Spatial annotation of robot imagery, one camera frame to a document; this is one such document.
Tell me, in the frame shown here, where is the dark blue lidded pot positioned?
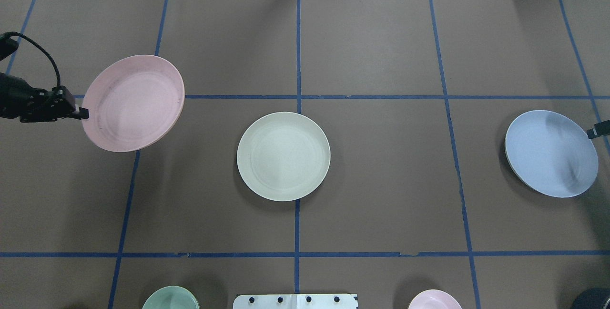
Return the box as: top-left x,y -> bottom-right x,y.
570,288 -> 610,309

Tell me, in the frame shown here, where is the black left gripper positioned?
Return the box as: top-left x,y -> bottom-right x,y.
0,73 -> 90,124

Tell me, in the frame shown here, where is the pink plate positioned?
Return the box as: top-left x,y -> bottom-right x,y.
82,55 -> 185,153

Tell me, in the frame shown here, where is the green bowl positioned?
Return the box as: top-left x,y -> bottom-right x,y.
142,286 -> 200,309

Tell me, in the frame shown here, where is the blue plate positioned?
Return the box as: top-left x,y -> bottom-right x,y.
505,110 -> 599,198

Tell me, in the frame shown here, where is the beige plate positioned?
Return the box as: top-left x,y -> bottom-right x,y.
236,112 -> 331,202

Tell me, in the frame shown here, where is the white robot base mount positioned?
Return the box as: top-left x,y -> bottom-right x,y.
233,293 -> 359,309

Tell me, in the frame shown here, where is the pink bowl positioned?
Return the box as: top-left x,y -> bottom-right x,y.
408,289 -> 462,309

